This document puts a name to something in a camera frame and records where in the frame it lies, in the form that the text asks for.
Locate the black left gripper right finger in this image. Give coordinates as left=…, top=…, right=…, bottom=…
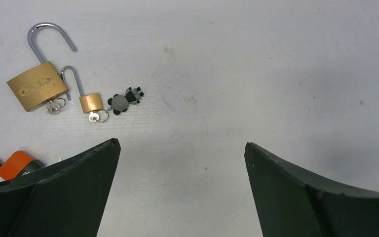
left=244, top=143, right=379, bottom=237

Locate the orange black padlock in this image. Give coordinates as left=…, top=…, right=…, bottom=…
left=0, top=151, right=45, bottom=181

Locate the small brass padlock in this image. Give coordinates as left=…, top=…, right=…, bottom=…
left=61, top=66, right=103, bottom=114

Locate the large padlock silver key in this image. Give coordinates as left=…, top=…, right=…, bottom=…
left=45, top=97, right=67, bottom=115

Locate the small padlock key with ring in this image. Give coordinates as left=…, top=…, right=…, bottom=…
left=88, top=110, right=109, bottom=123

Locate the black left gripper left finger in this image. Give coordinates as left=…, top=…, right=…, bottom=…
left=0, top=138, right=121, bottom=237

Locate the large brass padlock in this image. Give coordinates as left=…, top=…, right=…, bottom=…
left=7, top=22, right=77, bottom=112

